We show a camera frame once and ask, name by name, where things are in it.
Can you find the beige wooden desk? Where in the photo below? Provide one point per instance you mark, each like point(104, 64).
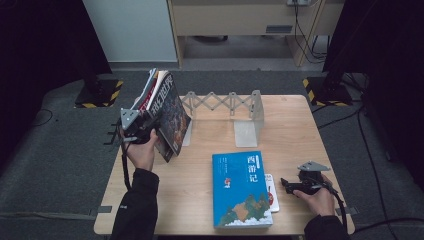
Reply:
point(226, 20)

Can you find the red spine magazine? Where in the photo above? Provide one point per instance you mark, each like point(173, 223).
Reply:
point(165, 151)

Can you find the white power strip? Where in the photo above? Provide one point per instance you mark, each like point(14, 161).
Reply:
point(298, 2)

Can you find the dark cover magazine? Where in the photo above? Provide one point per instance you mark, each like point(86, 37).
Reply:
point(173, 116)

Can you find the grey floor tape piece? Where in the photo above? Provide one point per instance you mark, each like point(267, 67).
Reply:
point(351, 210)
point(104, 209)

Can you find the person's right hand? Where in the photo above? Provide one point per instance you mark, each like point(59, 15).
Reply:
point(321, 201)

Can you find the black curtain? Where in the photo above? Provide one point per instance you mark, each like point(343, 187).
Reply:
point(393, 66)
point(40, 50)

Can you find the black floor tape mark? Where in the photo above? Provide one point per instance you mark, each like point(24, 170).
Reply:
point(115, 135)

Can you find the thin light magazine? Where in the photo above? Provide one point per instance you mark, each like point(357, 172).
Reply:
point(146, 85)

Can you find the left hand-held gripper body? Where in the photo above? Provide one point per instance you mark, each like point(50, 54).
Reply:
point(136, 126)

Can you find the striped black stand base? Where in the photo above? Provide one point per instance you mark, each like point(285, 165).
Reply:
point(106, 91)
point(328, 93)

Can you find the person's left hand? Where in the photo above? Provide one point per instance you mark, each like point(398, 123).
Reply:
point(143, 153)

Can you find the blue hardcover book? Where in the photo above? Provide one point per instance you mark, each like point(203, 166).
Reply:
point(233, 186)

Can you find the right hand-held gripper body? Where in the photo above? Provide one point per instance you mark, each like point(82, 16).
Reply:
point(308, 185)

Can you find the white caterpillar board book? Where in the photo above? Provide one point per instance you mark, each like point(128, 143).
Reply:
point(271, 200)

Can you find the expandable white metal bookend rack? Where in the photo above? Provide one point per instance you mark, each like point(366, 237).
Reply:
point(246, 133)

